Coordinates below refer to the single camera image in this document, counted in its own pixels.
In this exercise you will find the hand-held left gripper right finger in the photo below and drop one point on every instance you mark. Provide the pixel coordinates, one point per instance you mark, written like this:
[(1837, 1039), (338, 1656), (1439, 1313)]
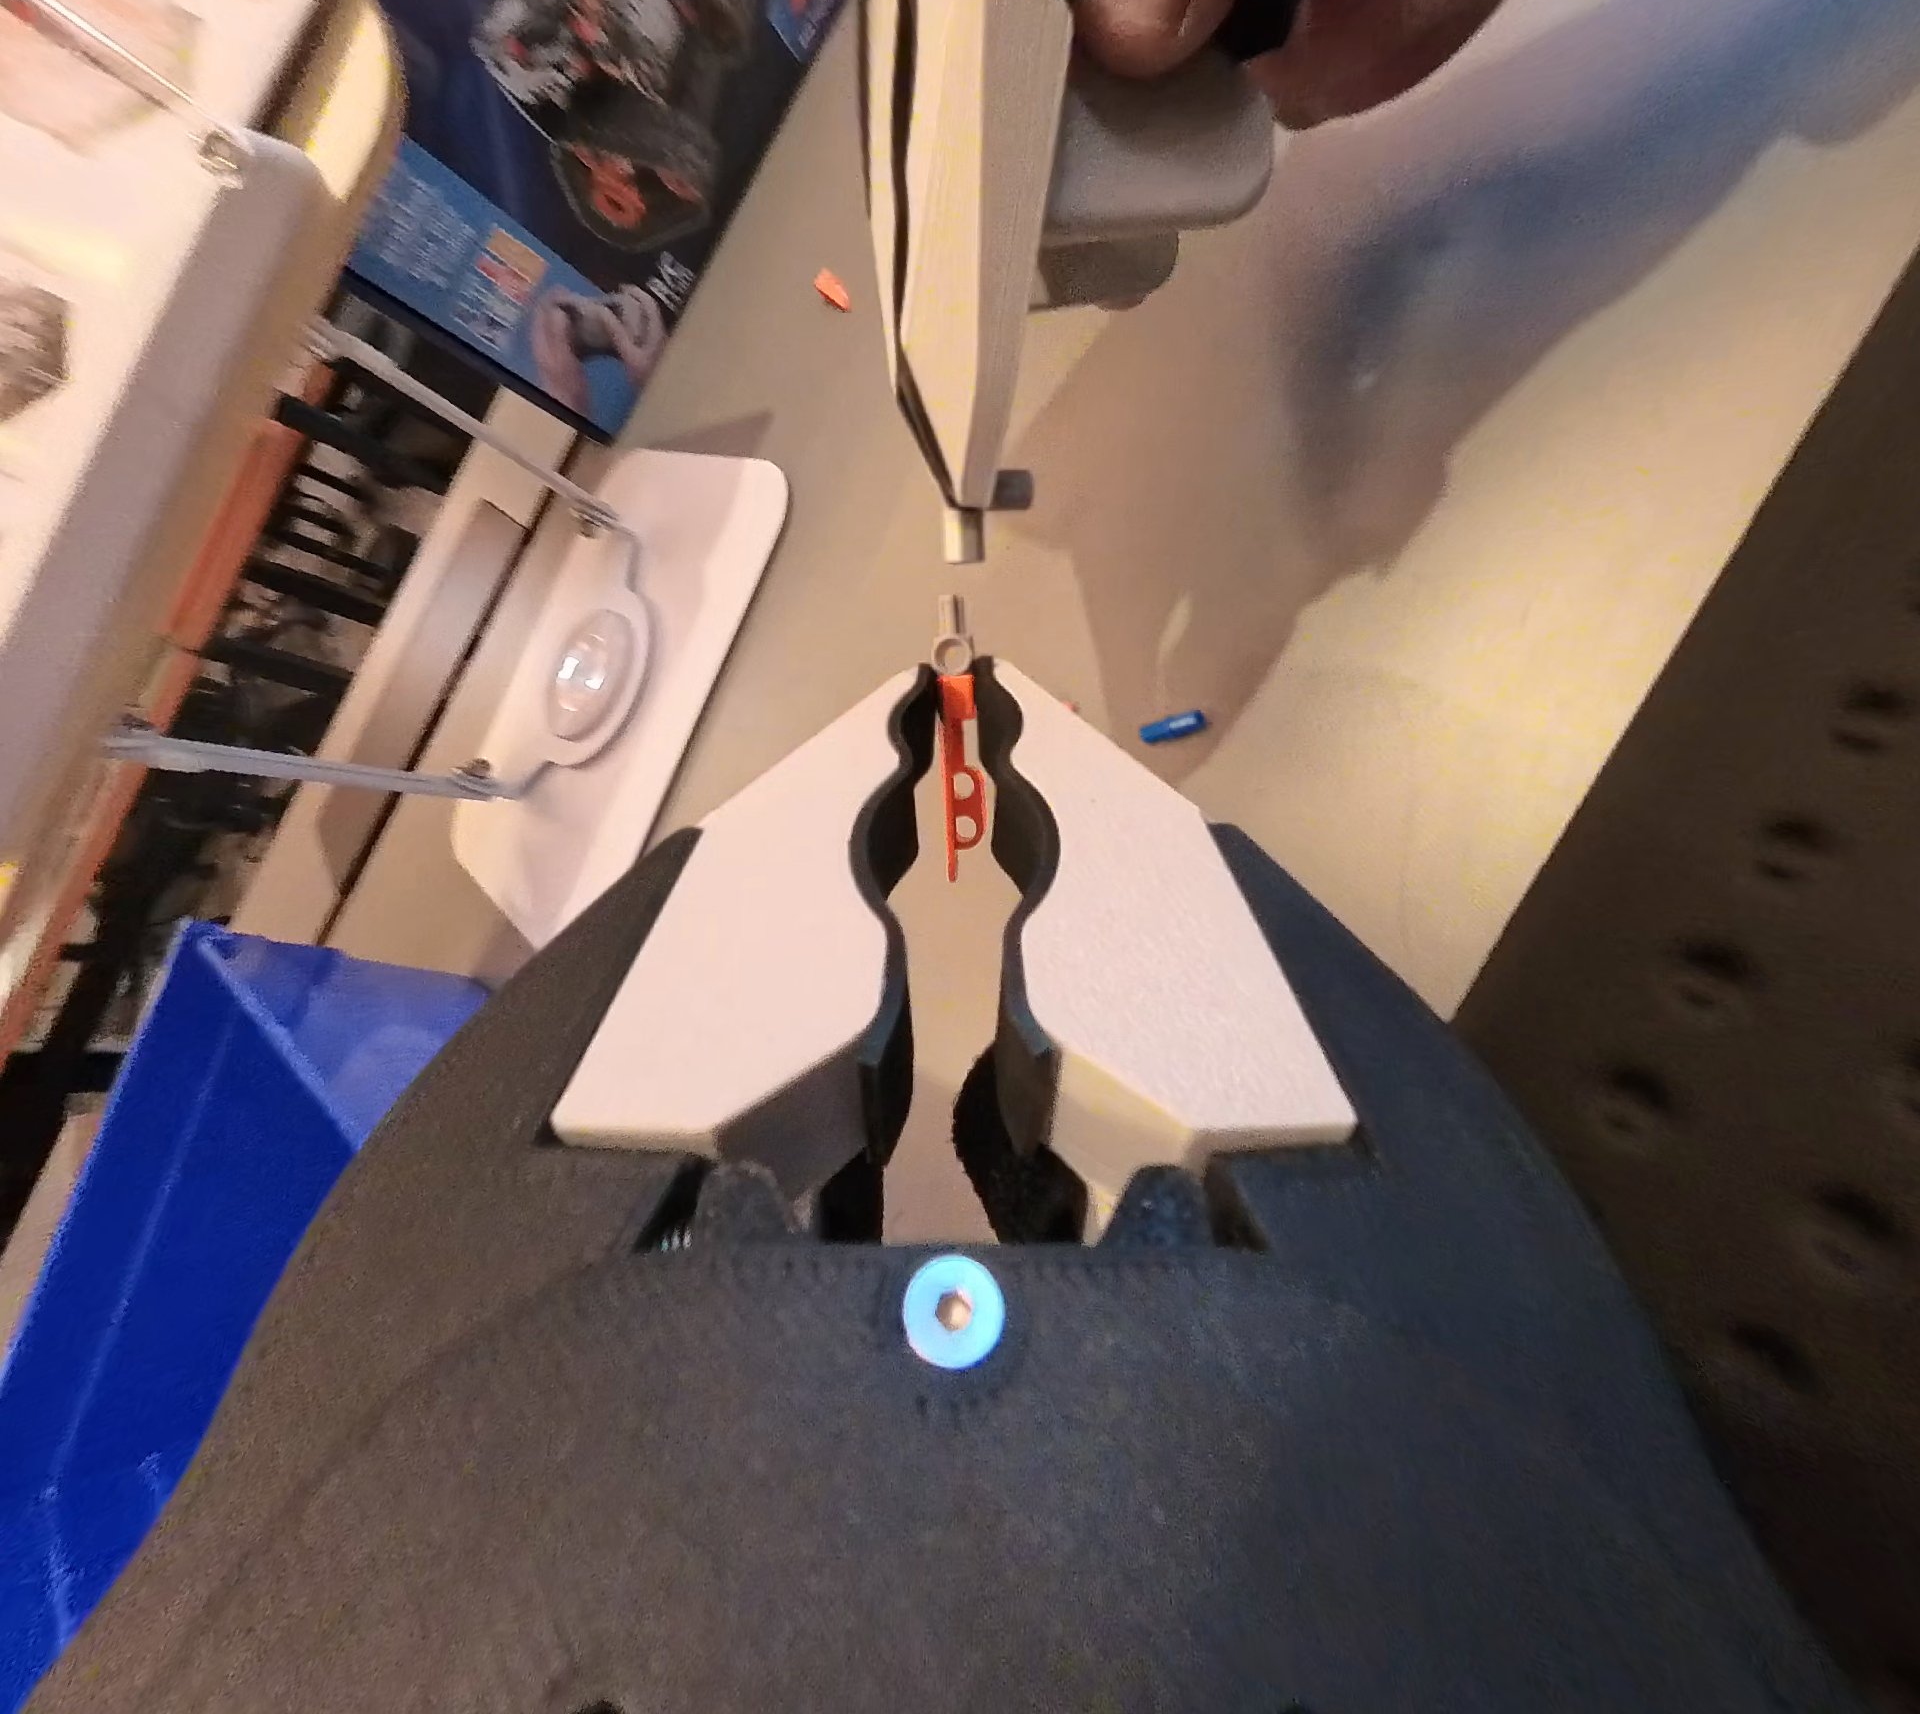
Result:
[(1185, 995)]

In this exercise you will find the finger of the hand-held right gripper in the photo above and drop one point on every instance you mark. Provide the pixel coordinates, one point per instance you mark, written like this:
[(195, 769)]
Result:
[(982, 185), (881, 169)]

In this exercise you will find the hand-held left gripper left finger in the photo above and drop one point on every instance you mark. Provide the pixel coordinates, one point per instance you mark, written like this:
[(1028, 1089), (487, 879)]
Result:
[(721, 995)]

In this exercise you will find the small blue pin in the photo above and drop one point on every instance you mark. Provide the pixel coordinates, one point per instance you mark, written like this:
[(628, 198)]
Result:
[(1174, 727)]

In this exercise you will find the blue plastic bin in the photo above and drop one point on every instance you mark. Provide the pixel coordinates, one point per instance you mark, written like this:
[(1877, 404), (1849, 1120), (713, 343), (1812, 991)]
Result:
[(151, 1219)]

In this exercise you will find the dark printed toy box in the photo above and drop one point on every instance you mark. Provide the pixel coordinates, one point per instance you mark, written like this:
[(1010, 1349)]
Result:
[(601, 19)]

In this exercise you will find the white book stand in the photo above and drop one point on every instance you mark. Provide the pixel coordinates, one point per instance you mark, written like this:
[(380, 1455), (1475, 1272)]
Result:
[(630, 634)]

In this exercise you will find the black perforated pad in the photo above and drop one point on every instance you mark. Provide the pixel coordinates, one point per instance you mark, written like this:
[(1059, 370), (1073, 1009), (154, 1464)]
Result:
[(1725, 995)]

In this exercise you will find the open instruction booklet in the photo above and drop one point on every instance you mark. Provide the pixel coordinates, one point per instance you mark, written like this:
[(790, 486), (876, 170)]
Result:
[(91, 65)]

